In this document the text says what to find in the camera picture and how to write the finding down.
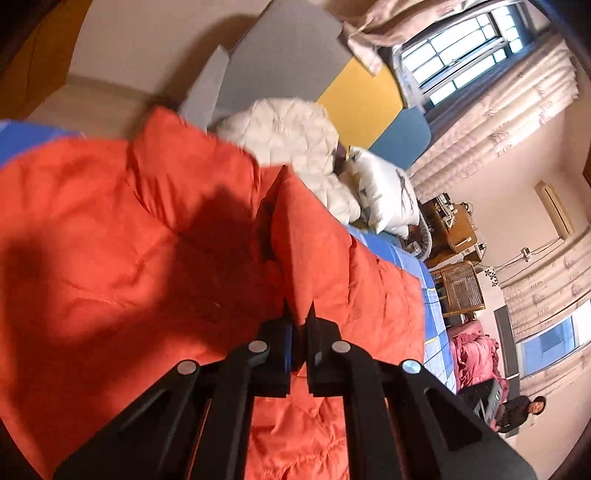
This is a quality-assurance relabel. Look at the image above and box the cream quilted jacket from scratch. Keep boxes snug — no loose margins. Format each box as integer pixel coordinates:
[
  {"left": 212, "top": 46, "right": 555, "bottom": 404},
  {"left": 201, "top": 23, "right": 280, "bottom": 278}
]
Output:
[{"left": 214, "top": 98, "right": 361, "bottom": 224}]

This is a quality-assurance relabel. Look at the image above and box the beige curtain of window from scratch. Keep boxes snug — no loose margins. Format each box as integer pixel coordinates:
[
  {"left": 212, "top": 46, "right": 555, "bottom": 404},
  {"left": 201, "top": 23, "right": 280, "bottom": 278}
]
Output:
[
  {"left": 308, "top": 1, "right": 486, "bottom": 78},
  {"left": 408, "top": 33, "right": 579, "bottom": 203}
]

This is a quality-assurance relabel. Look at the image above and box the wooden bedside cabinet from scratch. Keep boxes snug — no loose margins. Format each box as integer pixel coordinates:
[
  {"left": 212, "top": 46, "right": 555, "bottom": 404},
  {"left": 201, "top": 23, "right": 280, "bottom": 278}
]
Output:
[{"left": 421, "top": 193, "right": 486, "bottom": 269}]

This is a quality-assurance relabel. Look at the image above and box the wall air conditioner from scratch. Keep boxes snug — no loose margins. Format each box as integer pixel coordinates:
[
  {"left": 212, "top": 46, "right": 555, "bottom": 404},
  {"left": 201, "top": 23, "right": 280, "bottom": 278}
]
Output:
[{"left": 535, "top": 181, "right": 575, "bottom": 241}]

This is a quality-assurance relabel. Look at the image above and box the seated person in black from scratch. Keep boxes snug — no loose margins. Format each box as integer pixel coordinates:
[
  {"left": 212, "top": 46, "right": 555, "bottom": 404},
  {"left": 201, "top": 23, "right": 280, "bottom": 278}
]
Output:
[{"left": 493, "top": 395, "right": 547, "bottom": 433}]

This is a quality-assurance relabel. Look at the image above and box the grey yellow blue headboard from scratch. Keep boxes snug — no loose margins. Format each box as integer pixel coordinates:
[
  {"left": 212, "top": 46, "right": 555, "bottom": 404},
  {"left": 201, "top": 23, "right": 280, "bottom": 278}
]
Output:
[{"left": 179, "top": 1, "right": 431, "bottom": 169}]

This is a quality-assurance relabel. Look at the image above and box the beige curtain right of window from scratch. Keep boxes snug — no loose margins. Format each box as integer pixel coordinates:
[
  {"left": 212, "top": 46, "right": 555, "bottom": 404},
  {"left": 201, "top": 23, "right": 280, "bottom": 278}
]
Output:
[{"left": 408, "top": 33, "right": 579, "bottom": 203}]

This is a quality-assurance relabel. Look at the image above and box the beige curtain left of window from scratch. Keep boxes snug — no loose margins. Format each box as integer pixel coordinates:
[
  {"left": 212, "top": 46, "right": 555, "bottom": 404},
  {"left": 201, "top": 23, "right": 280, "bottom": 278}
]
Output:
[{"left": 308, "top": 1, "right": 486, "bottom": 78}]

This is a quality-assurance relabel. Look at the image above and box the orange puffer jacket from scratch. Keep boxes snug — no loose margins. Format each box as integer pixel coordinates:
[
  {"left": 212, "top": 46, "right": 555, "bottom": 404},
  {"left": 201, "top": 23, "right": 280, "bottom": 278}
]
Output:
[{"left": 1, "top": 109, "right": 425, "bottom": 478}]

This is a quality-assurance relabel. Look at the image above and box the wicker chair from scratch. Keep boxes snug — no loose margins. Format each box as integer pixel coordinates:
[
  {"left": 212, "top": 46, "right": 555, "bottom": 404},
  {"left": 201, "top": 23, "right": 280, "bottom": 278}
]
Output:
[{"left": 432, "top": 261, "right": 486, "bottom": 318}]

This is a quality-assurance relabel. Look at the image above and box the orange wooden wardrobe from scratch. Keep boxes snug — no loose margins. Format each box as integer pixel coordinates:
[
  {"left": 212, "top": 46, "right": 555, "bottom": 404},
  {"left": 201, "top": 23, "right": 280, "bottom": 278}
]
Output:
[{"left": 1, "top": 0, "right": 91, "bottom": 120}]

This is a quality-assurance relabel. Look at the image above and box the white patterned pillow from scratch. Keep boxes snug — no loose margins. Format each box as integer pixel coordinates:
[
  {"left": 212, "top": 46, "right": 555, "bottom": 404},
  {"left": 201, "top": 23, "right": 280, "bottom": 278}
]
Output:
[{"left": 341, "top": 146, "right": 421, "bottom": 239}]

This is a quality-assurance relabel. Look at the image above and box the window with dark frame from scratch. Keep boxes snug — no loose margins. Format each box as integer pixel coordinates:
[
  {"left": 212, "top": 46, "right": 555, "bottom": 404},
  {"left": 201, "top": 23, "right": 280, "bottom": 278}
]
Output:
[{"left": 402, "top": 1, "right": 533, "bottom": 111}]

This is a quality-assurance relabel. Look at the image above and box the blue plaid bed sheet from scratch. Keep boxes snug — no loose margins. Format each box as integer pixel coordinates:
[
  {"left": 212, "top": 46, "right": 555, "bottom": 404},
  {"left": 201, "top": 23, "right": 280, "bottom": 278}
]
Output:
[{"left": 0, "top": 118, "right": 459, "bottom": 395}]

